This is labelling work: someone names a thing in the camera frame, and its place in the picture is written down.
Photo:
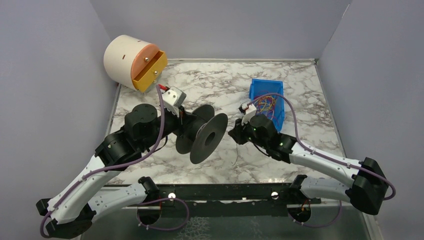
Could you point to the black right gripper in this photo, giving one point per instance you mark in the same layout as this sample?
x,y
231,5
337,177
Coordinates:
x,y
237,133

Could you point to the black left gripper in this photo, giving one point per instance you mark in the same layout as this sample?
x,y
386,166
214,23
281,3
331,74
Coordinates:
x,y
180,124

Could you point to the black cable spool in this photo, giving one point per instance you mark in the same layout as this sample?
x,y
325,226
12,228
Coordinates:
x,y
202,131

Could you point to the blue plastic bin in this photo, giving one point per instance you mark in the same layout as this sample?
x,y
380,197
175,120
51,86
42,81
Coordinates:
x,y
271,106

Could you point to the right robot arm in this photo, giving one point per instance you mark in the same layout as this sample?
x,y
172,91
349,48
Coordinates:
x,y
359,182

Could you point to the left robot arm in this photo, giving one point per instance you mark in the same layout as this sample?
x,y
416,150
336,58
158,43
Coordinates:
x,y
78,206

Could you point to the yellow drawer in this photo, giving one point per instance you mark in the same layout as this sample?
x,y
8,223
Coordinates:
x,y
146,67

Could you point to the cream cylindrical drawer cabinet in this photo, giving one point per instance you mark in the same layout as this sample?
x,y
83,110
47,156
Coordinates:
x,y
120,54

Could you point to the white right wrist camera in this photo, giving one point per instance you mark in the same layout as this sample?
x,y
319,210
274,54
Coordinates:
x,y
248,110

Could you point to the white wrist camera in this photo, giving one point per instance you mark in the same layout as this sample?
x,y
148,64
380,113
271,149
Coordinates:
x,y
248,110
173,99

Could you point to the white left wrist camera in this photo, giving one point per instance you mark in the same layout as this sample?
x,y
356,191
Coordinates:
x,y
173,99

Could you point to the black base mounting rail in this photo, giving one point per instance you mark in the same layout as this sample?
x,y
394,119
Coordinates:
x,y
220,200

